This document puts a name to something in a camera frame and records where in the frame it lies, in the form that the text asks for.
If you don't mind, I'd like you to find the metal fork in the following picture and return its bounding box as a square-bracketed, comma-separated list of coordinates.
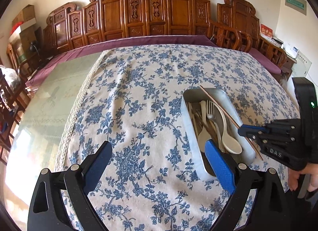
[206, 100, 225, 152]

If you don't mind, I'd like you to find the small white plastic spoon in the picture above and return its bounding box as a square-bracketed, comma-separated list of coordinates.
[198, 100, 211, 153]

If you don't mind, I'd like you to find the brown wooden chopstick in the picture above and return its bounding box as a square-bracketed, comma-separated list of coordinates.
[200, 85, 264, 161]
[194, 112, 218, 142]

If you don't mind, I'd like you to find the person's right hand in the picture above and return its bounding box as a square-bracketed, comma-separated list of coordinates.
[288, 163, 318, 192]

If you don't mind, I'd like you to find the cream plastic spoon in tray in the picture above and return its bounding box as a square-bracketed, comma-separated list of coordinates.
[212, 102, 242, 154]

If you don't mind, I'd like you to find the grey metal utensil tray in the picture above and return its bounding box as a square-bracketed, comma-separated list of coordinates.
[180, 89, 256, 182]

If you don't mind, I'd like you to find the cream plastic fork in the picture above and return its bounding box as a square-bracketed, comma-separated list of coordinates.
[187, 102, 198, 138]

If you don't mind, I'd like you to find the white paper sheet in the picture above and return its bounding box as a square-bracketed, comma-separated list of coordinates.
[292, 50, 312, 77]

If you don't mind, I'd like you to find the carved wooden armchair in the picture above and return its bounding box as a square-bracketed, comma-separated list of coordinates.
[208, 20, 253, 53]

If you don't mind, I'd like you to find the red card on shelf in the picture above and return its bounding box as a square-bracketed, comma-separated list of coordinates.
[260, 24, 273, 39]

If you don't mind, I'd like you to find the blue floral tablecloth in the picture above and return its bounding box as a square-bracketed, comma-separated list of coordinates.
[55, 44, 299, 230]

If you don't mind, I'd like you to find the dark wooden side chair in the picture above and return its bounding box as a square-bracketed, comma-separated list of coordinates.
[1, 65, 26, 165]

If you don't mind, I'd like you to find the carved wooden bench back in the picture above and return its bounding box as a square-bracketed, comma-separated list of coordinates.
[43, 0, 259, 54]

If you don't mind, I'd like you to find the purple bench cushion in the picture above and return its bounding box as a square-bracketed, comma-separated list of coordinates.
[24, 34, 283, 90]

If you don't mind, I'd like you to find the cardboard box stack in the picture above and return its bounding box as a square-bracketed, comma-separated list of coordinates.
[9, 5, 37, 58]

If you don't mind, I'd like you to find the green wall sign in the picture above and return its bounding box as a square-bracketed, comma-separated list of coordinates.
[285, 0, 307, 16]

